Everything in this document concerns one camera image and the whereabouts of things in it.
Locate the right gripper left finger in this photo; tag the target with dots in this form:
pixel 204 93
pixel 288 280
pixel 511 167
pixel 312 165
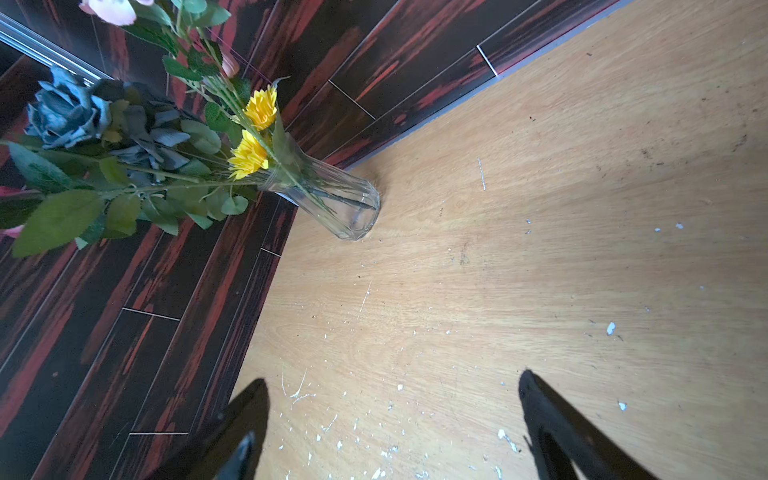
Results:
pixel 229 446

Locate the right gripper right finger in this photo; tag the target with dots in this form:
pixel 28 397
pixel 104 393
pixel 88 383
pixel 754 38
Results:
pixel 564 443

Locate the pink peony spray stem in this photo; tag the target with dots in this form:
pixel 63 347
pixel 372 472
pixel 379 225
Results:
pixel 116 12

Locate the clear glass vase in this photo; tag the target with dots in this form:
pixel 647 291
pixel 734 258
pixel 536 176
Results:
pixel 346 205

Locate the yellow sunflower large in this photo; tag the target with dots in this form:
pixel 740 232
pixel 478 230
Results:
pixel 247 158

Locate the yellow sunflower small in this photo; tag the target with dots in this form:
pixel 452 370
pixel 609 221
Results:
pixel 262 108

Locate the pink tulip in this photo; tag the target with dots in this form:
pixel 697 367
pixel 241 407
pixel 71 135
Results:
pixel 230 67

